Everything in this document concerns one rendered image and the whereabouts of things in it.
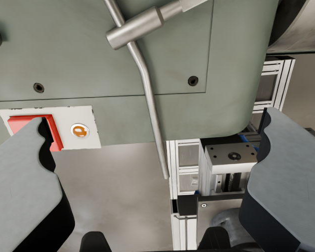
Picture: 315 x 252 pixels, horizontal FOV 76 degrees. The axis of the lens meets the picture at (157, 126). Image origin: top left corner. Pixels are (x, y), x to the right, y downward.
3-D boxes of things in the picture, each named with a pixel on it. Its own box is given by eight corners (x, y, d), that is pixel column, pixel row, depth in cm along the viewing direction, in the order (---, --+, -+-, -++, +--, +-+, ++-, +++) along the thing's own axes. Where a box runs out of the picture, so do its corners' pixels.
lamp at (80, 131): (76, 135, 32) (74, 138, 31) (72, 123, 31) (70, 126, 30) (89, 134, 32) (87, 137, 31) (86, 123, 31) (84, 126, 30)
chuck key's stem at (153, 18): (200, -20, 21) (106, 30, 23) (205, -22, 19) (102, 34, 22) (207, 2, 22) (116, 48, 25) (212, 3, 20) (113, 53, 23)
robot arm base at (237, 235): (256, 236, 64) (272, 272, 55) (208, 239, 64) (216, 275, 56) (265, 205, 56) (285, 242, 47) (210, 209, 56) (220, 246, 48)
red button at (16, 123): (29, 145, 33) (22, 153, 31) (13, 113, 30) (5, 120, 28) (65, 144, 33) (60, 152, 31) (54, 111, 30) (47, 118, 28)
